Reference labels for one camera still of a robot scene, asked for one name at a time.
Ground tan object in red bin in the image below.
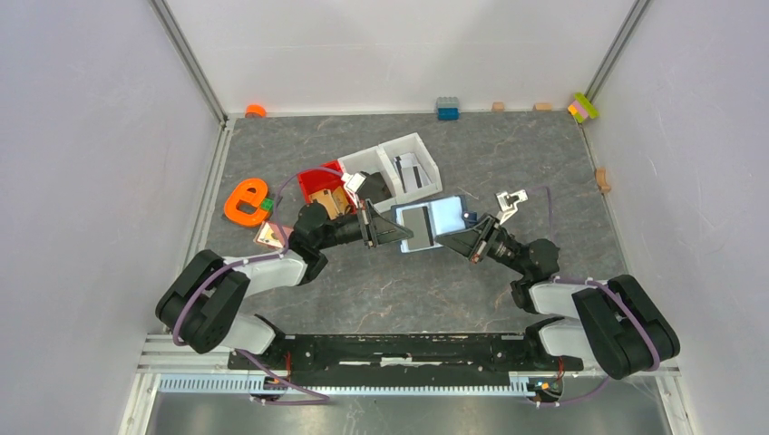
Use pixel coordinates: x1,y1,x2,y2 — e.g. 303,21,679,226
309,187,354,219

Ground blue grey toy brick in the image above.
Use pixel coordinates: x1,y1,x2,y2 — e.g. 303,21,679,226
435,96,461,121

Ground orange letter-shaped toy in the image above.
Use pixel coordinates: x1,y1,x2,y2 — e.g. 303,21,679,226
224,178,271,227

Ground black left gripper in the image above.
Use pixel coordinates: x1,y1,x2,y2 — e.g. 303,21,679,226
316,198,413,250

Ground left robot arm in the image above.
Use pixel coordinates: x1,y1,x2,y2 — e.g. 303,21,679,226
155,201,414,370

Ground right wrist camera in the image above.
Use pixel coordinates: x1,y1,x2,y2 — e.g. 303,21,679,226
495,189,528,225

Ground black wallets in bin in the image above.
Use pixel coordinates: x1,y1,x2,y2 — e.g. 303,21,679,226
359,171,393,204

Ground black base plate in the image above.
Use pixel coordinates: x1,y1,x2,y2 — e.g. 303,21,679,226
257,333,584,372

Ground white bin with cards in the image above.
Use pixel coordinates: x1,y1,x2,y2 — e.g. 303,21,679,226
378,132,443,204

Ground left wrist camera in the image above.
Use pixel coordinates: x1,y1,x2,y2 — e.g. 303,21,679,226
341,172,368,208

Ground red bin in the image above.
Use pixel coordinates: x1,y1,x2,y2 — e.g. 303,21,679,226
297,169,356,214

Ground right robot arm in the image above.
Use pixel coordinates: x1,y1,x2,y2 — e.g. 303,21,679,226
436,215,681,380

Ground curved wooden block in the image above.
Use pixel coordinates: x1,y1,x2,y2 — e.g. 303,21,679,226
594,168,612,195

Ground blue card holder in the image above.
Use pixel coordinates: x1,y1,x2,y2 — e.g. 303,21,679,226
391,195,470,254

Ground orange round toy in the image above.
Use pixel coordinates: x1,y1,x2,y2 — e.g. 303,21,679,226
244,104,267,118

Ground multicolour brick stack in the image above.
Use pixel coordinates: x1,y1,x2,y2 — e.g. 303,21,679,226
567,92,599,124

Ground grey VIP card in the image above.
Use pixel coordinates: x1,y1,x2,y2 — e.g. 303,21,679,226
399,206,434,253

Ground white cards in bin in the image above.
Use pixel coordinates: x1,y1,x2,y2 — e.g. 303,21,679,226
393,152,432,193

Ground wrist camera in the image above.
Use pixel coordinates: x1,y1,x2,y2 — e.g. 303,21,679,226
495,189,528,225
341,172,368,208

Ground white bin with wallets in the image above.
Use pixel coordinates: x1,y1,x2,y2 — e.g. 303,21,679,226
338,145,402,212

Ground pink white small box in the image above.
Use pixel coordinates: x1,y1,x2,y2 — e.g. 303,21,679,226
253,221,293,249

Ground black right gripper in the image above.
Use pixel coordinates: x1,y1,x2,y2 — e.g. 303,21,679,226
434,213,529,277

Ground blue cable comb strip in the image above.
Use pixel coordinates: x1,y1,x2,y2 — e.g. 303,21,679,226
157,374,548,398

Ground green toy block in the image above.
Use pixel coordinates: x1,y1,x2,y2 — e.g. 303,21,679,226
259,198,275,214

